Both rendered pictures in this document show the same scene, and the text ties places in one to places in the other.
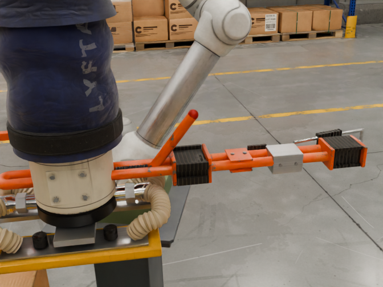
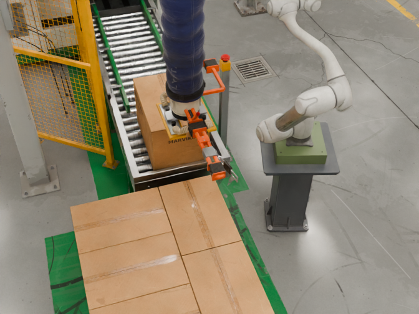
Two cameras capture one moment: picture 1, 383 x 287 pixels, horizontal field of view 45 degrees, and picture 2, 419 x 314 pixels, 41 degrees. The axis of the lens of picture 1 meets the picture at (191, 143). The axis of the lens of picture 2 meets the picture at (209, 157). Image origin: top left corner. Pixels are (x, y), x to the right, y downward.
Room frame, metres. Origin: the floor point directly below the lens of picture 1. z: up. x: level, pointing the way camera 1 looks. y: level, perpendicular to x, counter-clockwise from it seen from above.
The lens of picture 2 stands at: (0.55, -2.32, 3.38)
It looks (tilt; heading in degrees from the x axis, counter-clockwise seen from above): 45 degrees down; 79
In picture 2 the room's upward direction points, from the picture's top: 1 degrees clockwise
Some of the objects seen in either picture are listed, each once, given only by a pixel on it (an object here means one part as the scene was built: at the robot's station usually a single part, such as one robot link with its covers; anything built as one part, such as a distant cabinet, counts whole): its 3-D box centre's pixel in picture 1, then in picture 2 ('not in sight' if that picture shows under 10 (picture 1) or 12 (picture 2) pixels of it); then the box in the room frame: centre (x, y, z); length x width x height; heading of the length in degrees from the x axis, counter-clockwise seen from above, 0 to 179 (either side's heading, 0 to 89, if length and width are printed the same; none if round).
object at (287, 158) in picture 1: (283, 158); (209, 154); (0.94, -0.21, 1.26); 0.07 x 0.07 x 0.04; 8
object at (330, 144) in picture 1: (341, 152); (216, 171); (0.96, -0.34, 1.27); 0.08 x 0.07 x 0.05; 98
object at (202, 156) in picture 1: (189, 164); (197, 128); (0.91, 0.01, 1.27); 0.10 x 0.08 x 0.06; 8
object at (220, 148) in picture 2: not in sight; (182, 73); (1.03, 1.57, 0.50); 2.31 x 0.05 x 0.19; 98
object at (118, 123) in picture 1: (66, 123); (185, 86); (0.88, 0.25, 1.39); 0.23 x 0.23 x 0.04
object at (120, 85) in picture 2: not in sight; (105, 53); (0.39, 1.84, 0.60); 1.60 x 0.10 x 0.09; 98
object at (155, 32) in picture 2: not in sight; (164, 43); (0.92, 1.91, 0.60); 1.60 x 0.10 x 0.09; 98
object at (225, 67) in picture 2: not in sight; (223, 113); (1.28, 1.00, 0.50); 0.07 x 0.07 x 1.00; 8
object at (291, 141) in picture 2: not in sight; (298, 132); (1.65, 0.30, 0.86); 0.22 x 0.18 x 0.06; 78
